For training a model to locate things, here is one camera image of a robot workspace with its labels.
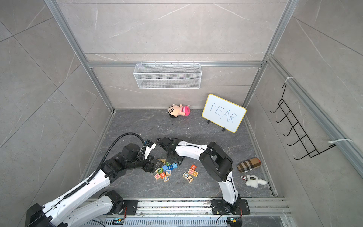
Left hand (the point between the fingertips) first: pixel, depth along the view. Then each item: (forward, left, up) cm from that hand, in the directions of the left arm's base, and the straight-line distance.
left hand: (160, 158), depth 76 cm
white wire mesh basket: (+57, -3, +15) cm, 59 cm away
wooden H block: (-2, -17, -14) cm, 23 cm away
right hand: (+7, -8, -16) cm, 19 cm away
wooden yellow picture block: (+5, 0, -14) cm, 15 cm away
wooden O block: (-4, -20, -14) cm, 25 cm away
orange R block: (0, -19, -14) cm, 23 cm away
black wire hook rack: (-6, -68, +17) cm, 71 cm away
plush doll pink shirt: (+44, -7, -8) cm, 45 cm away
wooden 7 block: (-7, -17, -14) cm, 23 cm away
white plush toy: (-10, -53, -13) cm, 56 cm away
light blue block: (+2, -7, -14) cm, 16 cm away
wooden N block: (-5, +3, -14) cm, 15 cm away
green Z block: (+2, -3, -14) cm, 14 cm away
